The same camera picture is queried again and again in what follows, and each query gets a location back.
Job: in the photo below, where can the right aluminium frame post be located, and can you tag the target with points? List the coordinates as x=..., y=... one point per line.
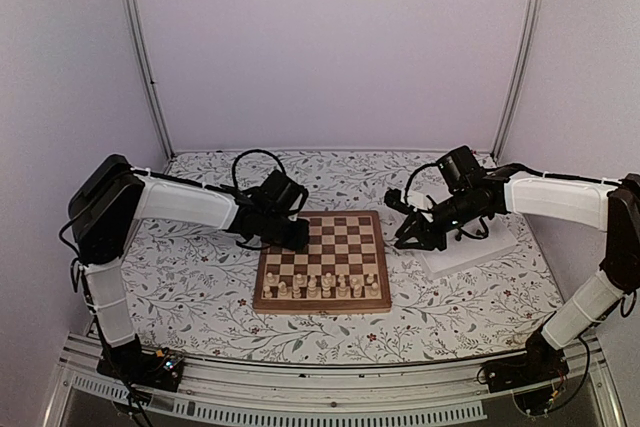
x=531, y=17

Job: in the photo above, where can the white divided tray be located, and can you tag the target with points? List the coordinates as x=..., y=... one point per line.
x=467, y=253

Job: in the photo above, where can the white chess queen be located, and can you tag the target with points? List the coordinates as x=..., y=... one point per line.
x=312, y=291

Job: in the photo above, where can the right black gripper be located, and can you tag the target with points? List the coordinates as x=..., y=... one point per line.
x=429, y=239

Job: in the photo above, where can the front aluminium rail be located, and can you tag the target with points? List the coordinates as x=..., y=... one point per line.
x=224, y=392

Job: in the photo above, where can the white chess bishop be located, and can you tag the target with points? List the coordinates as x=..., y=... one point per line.
x=296, y=291
x=342, y=289

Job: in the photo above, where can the wooden chess board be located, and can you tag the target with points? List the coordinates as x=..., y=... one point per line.
x=346, y=242

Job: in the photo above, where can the left aluminium frame post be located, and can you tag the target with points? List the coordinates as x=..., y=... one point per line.
x=134, y=21

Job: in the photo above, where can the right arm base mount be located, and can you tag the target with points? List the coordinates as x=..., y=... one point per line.
x=539, y=363

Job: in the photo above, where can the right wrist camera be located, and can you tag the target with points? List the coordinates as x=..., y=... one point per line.
x=405, y=203

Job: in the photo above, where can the aluminium frame post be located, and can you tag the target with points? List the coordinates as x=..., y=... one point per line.
x=531, y=17
x=134, y=21

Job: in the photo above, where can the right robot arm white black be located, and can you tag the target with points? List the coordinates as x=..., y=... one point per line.
x=608, y=206

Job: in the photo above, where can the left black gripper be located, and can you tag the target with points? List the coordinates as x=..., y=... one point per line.
x=298, y=241

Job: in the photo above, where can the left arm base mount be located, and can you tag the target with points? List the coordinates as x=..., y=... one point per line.
x=161, y=369

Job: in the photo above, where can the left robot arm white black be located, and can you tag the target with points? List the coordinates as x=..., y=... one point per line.
x=108, y=210

